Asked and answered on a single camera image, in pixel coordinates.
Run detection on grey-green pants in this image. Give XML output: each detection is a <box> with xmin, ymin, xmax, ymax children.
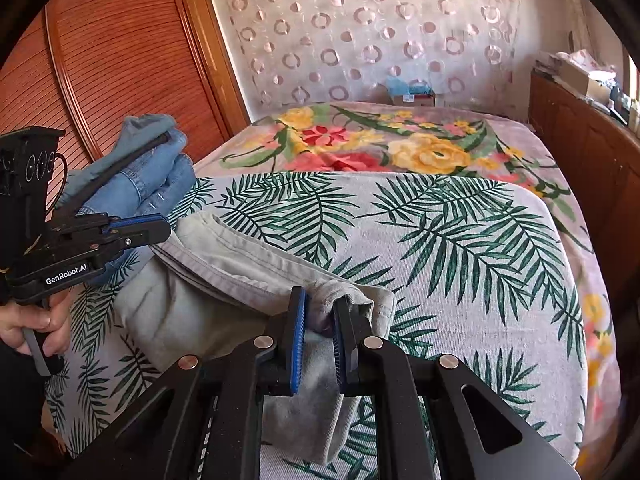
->
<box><xmin>114</xmin><ymin>208</ymin><xmax>397</xmax><ymax>465</ymax></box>

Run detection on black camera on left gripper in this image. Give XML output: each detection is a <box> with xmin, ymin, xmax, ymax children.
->
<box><xmin>0</xmin><ymin>126</ymin><xmax>65</xmax><ymax>270</ymax></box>

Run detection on wooden louvered wardrobe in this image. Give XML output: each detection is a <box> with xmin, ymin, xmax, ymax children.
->
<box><xmin>1</xmin><ymin>0</ymin><xmax>248</xmax><ymax>192</ymax></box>

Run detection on folded blue jeans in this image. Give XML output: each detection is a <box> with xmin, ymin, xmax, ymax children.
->
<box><xmin>78</xmin><ymin>126</ymin><xmax>195</xmax><ymax>218</ymax></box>

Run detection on long wooden sideboard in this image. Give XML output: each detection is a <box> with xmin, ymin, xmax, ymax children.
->
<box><xmin>528</xmin><ymin>71</ymin><xmax>640</xmax><ymax>311</ymax></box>

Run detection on dark folded garment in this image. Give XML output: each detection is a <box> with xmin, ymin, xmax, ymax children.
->
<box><xmin>53</xmin><ymin>132</ymin><xmax>169</xmax><ymax>218</ymax></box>

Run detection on pink circle pattern curtain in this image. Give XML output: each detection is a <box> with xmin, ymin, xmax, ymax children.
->
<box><xmin>213</xmin><ymin>0</ymin><xmax>520</xmax><ymax>118</ymax></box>

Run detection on window with wooden frame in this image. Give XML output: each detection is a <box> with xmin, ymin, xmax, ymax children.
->
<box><xmin>619</xmin><ymin>44</ymin><xmax>640</xmax><ymax>126</ymax></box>

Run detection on blue tissue box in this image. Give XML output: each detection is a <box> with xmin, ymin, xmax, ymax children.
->
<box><xmin>386</xmin><ymin>77</ymin><xmax>436</xmax><ymax>107</ymax></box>

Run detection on person's left hand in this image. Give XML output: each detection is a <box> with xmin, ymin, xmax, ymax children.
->
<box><xmin>0</xmin><ymin>287</ymin><xmax>78</xmax><ymax>356</ymax></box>

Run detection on cardboard box on sideboard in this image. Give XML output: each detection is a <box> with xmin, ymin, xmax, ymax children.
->
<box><xmin>559</xmin><ymin>58</ymin><xmax>616</xmax><ymax>104</ymax></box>

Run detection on pink floral blanket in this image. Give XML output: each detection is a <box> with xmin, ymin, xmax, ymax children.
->
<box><xmin>182</xmin><ymin>103</ymin><xmax>620</xmax><ymax>478</ymax></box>

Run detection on folded grey-blue garment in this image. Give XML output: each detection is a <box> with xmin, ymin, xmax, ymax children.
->
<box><xmin>54</xmin><ymin>114</ymin><xmax>176</xmax><ymax>214</ymax></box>

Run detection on leaf print bed sheet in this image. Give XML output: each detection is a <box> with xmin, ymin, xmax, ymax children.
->
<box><xmin>47</xmin><ymin>169</ymin><xmax>587</xmax><ymax>479</ymax></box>

